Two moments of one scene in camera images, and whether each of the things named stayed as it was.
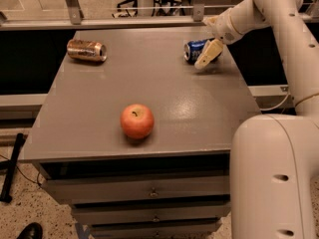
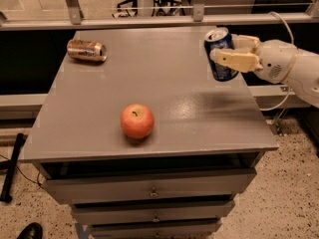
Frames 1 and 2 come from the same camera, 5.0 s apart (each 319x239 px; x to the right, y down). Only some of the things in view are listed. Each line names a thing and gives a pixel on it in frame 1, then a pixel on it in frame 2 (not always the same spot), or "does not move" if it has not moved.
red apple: x=137 y=120 does not move
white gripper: x=224 y=28 → x=274 y=61
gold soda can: x=86 y=49 does not move
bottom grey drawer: x=167 y=229 does not move
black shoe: x=31 y=231 does not move
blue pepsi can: x=193 y=49 → x=219 y=38
